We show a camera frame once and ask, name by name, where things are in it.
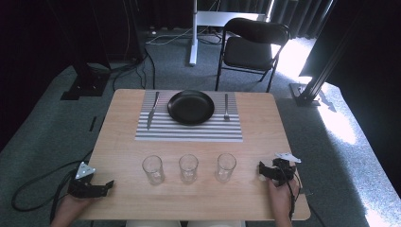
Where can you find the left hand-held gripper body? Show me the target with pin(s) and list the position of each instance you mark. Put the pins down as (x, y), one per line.
(82, 186)

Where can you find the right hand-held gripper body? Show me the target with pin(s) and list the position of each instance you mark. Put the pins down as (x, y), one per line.
(283, 168)

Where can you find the person's left hand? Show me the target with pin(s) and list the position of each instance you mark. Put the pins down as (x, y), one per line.
(73, 206)

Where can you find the person's right hand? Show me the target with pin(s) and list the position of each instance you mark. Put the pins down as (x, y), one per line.
(282, 198)

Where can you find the clear drinking glass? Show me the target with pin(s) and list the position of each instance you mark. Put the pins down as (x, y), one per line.
(225, 167)
(188, 168)
(153, 169)

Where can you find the black strip on floor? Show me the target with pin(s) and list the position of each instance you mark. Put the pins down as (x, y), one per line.
(92, 123)

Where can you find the silver fork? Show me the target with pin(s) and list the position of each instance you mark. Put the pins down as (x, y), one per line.
(226, 108)

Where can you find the silver table knife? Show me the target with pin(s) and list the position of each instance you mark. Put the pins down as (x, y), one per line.
(152, 112)

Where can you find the grey striped placemat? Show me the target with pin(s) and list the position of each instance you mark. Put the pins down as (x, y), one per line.
(189, 130)

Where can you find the black round plate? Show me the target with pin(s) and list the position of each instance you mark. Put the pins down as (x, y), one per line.
(190, 107)

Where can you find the black stand base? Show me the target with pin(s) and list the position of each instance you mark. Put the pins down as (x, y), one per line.
(86, 83)

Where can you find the black folding chair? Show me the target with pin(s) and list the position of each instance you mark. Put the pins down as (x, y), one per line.
(249, 50)

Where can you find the white metal stand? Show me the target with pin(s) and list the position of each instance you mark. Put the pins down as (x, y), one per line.
(194, 34)

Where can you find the dark curtain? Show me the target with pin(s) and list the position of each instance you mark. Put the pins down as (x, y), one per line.
(293, 15)

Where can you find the black metal frame stand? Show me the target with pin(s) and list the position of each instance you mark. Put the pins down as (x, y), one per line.
(318, 75)

